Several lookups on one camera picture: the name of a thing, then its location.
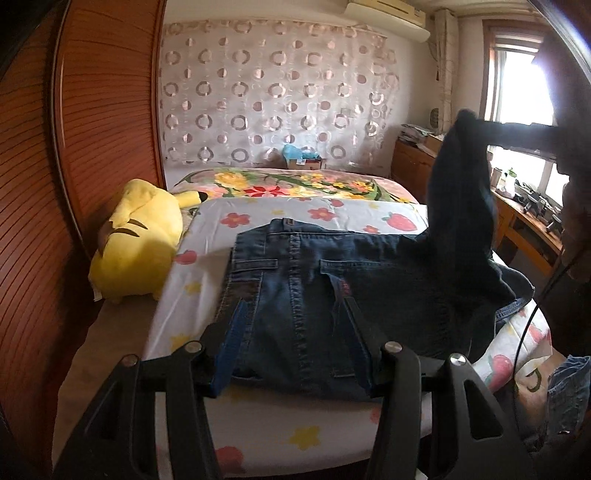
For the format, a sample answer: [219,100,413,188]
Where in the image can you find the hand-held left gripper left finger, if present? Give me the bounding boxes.
[53,299,253,480]

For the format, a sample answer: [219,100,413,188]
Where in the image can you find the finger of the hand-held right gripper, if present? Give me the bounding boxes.
[480,120,562,151]

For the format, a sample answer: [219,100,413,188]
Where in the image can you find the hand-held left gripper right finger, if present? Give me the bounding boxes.
[341,295,527,480]

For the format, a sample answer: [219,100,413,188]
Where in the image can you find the blue denim pants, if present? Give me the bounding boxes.
[217,108,537,401]

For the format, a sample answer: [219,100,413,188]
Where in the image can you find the person's right hand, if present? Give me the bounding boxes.
[560,182,591,281]

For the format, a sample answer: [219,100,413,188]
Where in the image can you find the window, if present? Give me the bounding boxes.
[480,18,563,195]

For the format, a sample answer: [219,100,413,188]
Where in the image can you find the tied window curtain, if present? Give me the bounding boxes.
[431,9,459,134]

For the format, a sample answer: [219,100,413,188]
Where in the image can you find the stack of papers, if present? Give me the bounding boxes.
[399,124,433,145]

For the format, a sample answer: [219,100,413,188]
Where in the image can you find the long wooden cabinet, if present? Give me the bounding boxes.
[392,137,568,278]

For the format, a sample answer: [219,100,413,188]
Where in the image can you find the strawberry print bed sheet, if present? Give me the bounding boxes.
[139,196,555,480]

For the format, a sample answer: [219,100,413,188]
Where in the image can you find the beige bed mattress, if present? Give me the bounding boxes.
[52,295,160,464]

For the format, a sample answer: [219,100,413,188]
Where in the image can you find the yellow plush toy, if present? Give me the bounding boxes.
[89,178,209,304]

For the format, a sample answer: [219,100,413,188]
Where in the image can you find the floral blanket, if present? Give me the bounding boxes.
[168,167,422,205]

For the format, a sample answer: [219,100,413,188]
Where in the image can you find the white air conditioner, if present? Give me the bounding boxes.
[344,0,431,43]

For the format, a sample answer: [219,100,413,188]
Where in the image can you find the small cardboard box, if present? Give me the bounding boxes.
[286,157,327,171]

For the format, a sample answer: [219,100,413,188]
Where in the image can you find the blue denim cloth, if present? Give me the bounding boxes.
[545,354,588,437]

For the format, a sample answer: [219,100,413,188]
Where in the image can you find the black cable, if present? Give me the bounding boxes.
[516,251,578,400]

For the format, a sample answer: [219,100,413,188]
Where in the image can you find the circle pattern wall curtain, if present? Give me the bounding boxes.
[159,21,399,168]

